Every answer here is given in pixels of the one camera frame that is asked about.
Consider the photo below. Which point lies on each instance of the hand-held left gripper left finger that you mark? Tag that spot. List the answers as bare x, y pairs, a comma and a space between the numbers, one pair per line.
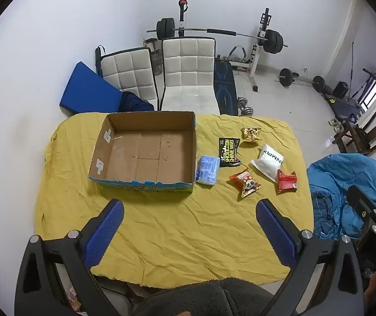
105, 230

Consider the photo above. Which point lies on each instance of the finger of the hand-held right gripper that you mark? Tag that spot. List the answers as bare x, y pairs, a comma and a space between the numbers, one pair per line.
365, 200

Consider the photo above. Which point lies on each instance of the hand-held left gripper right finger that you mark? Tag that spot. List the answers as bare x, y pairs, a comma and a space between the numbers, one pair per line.
276, 233

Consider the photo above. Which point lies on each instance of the red snack packet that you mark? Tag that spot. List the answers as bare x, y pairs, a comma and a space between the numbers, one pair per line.
286, 181

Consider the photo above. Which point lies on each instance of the orange panda snack packet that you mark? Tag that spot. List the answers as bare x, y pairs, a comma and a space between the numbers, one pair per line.
245, 182

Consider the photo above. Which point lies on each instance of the white zip pouch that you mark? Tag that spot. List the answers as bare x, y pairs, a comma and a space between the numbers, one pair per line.
268, 161

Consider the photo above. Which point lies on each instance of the cardboard box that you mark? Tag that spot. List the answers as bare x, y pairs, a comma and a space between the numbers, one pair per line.
148, 158

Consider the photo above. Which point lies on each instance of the black wipes packet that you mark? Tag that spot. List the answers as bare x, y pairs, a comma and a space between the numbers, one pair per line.
230, 153

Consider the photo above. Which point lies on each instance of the blue tissue pack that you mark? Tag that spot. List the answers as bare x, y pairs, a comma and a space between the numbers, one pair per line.
207, 170

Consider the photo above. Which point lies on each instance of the yellow panda snack packet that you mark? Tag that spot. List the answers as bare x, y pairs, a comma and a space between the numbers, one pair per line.
251, 135

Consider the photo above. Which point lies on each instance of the blue blanket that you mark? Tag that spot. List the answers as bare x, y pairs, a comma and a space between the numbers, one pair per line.
336, 184

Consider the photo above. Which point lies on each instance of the red printed packet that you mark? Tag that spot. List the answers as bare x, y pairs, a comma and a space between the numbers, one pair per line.
73, 298

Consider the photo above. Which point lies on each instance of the yellow tablecloth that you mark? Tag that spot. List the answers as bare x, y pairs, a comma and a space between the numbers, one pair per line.
191, 230

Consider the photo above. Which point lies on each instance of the person's grey fleece clothing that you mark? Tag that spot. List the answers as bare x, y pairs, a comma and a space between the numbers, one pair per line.
207, 299

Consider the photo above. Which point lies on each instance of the dark exercise bench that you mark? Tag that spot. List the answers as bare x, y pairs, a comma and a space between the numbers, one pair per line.
342, 107

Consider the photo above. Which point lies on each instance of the black speaker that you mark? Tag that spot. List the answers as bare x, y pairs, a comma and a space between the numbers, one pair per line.
341, 89

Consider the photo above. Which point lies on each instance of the chrome dumbbell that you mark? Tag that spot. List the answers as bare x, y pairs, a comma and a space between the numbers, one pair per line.
245, 107

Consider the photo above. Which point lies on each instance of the dark blue garment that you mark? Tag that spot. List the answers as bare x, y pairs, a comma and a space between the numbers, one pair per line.
135, 102

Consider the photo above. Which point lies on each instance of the blue foam mat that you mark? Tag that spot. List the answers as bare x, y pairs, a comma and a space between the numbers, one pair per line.
89, 89

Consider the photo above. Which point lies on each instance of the small barbell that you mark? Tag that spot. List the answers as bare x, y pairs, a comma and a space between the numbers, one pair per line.
286, 77

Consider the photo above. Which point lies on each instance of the black and blue bench pad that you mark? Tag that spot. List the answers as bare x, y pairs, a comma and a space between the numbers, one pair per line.
224, 85

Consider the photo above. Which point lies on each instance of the white padded chair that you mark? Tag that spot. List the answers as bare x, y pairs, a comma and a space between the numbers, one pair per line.
128, 72
188, 69

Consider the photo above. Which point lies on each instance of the white barbell rack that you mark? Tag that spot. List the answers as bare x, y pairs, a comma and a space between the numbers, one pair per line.
255, 62

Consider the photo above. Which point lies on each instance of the clear water jug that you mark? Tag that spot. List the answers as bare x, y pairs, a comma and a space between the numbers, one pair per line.
157, 62

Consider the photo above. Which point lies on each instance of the barbell with black plates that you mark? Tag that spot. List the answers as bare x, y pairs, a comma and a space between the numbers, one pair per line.
207, 32

